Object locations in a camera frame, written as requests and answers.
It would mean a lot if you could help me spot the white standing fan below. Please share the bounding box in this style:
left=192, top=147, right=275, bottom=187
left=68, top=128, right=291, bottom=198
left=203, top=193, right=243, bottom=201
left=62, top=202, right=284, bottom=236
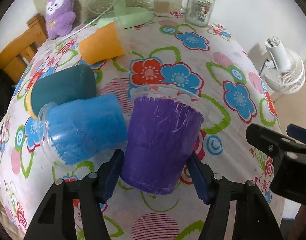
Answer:
left=260, top=36, right=306, bottom=94

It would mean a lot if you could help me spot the glass mason jar mug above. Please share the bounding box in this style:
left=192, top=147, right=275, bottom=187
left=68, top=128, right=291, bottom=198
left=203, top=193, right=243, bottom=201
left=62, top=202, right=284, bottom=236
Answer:
left=182, top=0, right=215, bottom=27

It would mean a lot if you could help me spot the floral tablecloth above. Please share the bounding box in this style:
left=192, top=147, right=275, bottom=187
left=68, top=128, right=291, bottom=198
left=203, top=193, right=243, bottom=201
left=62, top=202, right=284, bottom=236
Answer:
left=0, top=12, right=285, bottom=239

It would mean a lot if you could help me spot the orange plastic cup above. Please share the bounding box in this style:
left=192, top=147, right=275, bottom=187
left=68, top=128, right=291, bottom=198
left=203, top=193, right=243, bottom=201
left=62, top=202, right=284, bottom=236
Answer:
left=79, top=20, right=131, bottom=65

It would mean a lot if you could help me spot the white fan power cable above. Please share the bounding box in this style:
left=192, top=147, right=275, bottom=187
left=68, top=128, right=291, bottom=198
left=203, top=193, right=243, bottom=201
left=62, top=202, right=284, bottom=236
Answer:
left=55, top=2, right=119, bottom=43

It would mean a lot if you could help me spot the orange wooden chair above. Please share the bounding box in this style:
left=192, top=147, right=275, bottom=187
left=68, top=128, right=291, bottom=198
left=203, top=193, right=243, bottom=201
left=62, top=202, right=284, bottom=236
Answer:
left=0, top=13, right=48, bottom=83

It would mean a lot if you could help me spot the dark teal cup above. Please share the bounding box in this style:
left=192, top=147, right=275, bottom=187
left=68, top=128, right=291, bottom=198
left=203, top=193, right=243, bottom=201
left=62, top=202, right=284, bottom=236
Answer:
left=26, top=64, right=97, bottom=119

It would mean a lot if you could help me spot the purple plastic cup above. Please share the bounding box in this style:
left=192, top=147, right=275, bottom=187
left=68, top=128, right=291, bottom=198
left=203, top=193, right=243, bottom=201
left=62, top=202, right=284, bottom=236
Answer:
left=120, top=85, right=209, bottom=195

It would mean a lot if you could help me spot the purple plush toy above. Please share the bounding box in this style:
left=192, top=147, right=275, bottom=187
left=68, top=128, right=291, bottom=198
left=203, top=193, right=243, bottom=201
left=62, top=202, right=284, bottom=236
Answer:
left=46, top=0, right=76, bottom=40

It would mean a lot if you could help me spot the blue plastic cup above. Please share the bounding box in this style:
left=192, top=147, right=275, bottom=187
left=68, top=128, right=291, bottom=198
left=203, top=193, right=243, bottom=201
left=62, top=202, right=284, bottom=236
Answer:
left=37, top=93, right=127, bottom=167

